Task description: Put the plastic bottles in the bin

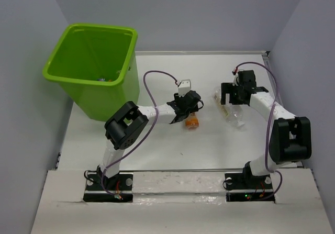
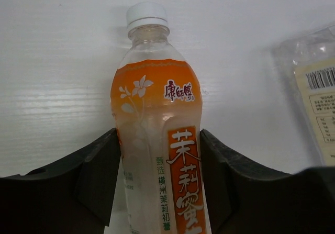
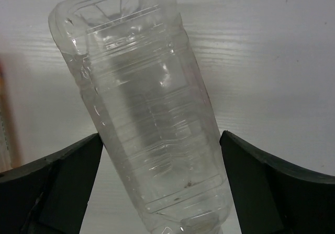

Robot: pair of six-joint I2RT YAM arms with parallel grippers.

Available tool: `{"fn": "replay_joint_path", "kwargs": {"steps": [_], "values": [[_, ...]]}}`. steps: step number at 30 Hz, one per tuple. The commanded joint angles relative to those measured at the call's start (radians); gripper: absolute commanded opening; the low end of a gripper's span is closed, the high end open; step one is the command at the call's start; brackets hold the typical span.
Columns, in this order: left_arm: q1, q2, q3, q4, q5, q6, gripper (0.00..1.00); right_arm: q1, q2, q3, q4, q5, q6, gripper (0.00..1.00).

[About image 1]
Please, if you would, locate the orange drink bottle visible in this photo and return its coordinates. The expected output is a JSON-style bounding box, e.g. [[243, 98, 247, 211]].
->
[[185, 112, 199, 130]]

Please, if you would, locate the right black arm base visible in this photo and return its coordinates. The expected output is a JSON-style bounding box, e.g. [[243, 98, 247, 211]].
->
[[222, 173, 275, 202]]

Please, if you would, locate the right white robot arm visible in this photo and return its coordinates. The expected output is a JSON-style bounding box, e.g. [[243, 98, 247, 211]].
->
[[220, 70, 312, 188]]

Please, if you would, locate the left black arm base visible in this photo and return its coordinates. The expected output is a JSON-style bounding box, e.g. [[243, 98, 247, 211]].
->
[[83, 170, 133, 203]]

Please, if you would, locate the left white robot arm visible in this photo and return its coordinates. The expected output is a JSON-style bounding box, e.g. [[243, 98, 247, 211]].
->
[[97, 90, 204, 190]]

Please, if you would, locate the green plastic bin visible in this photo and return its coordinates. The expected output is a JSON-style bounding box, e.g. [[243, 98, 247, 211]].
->
[[42, 23, 140, 121]]

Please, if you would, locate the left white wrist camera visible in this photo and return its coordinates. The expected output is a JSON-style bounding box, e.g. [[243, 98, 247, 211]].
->
[[177, 79, 191, 97]]

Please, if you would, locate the aluminium table edge rail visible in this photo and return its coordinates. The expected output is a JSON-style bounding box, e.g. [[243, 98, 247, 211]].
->
[[136, 51, 270, 57]]

